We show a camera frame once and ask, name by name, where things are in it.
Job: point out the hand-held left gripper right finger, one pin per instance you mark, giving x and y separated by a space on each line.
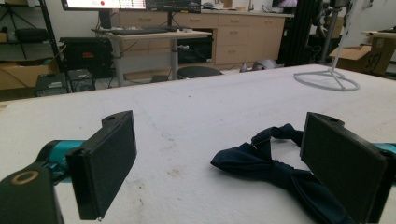
342 165

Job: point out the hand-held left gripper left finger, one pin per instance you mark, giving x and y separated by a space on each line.
102 165

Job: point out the dark navy bow tie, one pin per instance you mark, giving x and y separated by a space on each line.
271 168

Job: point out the small black computer box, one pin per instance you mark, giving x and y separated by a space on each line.
51 84

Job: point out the black computer case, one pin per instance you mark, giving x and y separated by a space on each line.
87 56

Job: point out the flat cardboard box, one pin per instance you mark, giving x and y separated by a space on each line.
25 74

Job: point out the light wooden desk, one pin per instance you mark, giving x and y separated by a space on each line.
162 40

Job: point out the black keyboard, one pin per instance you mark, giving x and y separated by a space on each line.
137 31

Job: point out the black metal shelf rack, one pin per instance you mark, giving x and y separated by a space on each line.
28 34

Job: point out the wooden drawer cabinet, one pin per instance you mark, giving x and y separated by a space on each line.
246 37

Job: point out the computer monitor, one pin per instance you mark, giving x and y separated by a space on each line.
102 4

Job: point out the small dark monitor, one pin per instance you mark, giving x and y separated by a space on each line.
285 3

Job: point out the black aluminium frame post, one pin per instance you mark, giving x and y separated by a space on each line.
299 34

